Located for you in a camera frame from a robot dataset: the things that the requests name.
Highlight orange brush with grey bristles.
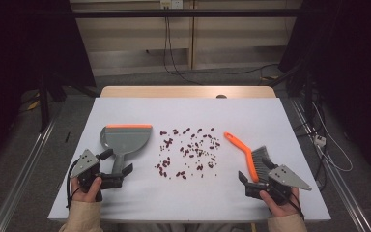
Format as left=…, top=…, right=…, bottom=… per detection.
left=223, top=130, right=273, bottom=184

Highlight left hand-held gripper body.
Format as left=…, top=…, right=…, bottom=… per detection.
left=69, top=148, right=125, bottom=194

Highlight white table mat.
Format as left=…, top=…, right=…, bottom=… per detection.
left=47, top=97, right=331, bottom=223

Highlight white floor cable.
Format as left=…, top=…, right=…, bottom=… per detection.
left=311, top=101, right=355, bottom=173

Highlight person's right hand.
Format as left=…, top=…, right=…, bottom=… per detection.
left=259, top=188, right=300, bottom=218

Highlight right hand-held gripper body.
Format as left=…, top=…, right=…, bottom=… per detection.
left=244, top=164, right=313, bottom=206

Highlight dark curtain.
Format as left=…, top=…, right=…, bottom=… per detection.
left=277, top=0, right=371, bottom=187
left=0, top=0, right=97, bottom=177

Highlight black horizontal bar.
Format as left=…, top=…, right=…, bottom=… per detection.
left=71, top=9, right=303, bottom=19

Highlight hand-held gripper cable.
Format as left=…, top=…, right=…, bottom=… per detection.
left=286, top=192, right=305, bottom=221
left=65, top=158, right=81, bottom=210

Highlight black wall cable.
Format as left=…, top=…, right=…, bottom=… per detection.
left=162, top=16, right=205, bottom=86
left=166, top=16, right=279, bottom=76

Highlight left hand-held gripper cable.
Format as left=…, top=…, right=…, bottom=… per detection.
left=65, top=158, right=81, bottom=210

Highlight white power strip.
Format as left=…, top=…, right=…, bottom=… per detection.
left=313, top=134, right=328, bottom=148

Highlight white wall socket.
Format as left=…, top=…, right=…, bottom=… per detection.
left=159, top=0, right=184, bottom=10

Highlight person's left hand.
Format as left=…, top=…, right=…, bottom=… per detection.
left=71, top=176, right=103, bottom=203

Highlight right hand-held gripper cable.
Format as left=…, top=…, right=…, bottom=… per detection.
left=286, top=192, right=305, bottom=221

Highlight yellow floor tape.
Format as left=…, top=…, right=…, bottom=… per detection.
left=26, top=92, right=42, bottom=111

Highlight aluminium floor rail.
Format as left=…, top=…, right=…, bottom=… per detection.
left=289, top=98, right=371, bottom=232
left=0, top=112, right=59, bottom=232

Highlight grey dustpan with orange edge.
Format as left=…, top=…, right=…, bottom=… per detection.
left=100, top=124, right=154, bottom=177

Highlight black metal stand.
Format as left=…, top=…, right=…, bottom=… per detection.
left=269, top=61, right=317, bottom=130
left=38, top=71, right=100, bottom=133

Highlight wooden vertical post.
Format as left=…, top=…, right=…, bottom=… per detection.
left=188, top=0, right=196, bottom=71

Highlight red beans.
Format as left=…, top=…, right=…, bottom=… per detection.
left=154, top=127, right=221, bottom=181

